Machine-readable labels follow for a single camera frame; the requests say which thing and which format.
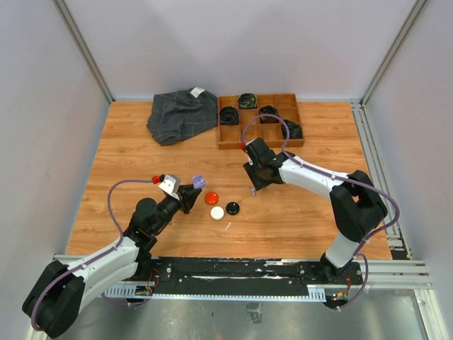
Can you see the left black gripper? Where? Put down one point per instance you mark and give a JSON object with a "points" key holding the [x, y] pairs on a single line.
{"points": [[187, 195]]}

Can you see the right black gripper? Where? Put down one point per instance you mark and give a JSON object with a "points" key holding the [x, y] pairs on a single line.
{"points": [[257, 182]]}

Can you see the purple earbud case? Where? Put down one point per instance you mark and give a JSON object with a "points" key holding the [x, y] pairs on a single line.
{"points": [[198, 182]]}

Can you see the orange earbud case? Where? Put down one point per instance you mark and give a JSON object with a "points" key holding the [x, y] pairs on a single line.
{"points": [[211, 198]]}

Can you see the white earbud case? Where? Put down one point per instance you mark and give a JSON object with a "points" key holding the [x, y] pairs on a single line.
{"points": [[217, 213]]}

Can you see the black earbud case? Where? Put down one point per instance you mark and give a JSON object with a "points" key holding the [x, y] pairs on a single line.
{"points": [[232, 208]]}

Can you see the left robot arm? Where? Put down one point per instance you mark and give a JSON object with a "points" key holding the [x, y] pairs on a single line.
{"points": [[63, 290]]}

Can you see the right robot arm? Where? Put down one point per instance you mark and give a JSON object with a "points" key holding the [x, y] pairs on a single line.
{"points": [[357, 206]]}

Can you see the dark green rolled tie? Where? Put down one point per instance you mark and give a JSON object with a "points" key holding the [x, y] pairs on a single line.
{"points": [[291, 130]]}

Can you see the wooden compartment tray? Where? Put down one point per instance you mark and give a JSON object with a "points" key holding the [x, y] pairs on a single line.
{"points": [[249, 127]]}

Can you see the black rolled belt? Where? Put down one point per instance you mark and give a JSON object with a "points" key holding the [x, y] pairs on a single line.
{"points": [[229, 115]]}

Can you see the brown rolled belt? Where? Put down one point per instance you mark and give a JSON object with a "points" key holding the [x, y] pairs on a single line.
{"points": [[269, 115]]}

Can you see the grey checked cloth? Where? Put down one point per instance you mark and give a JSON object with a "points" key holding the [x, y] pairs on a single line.
{"points": [[180, 115]]}

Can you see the green patterned rolled tie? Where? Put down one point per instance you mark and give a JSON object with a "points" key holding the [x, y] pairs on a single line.
{"points": [[247, 101]]}

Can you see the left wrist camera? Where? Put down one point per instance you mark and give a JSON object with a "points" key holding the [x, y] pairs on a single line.
{"points": [[170, 185]]}

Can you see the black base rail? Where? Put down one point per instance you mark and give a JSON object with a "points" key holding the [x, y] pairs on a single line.
{"points": [[215, 279]]}

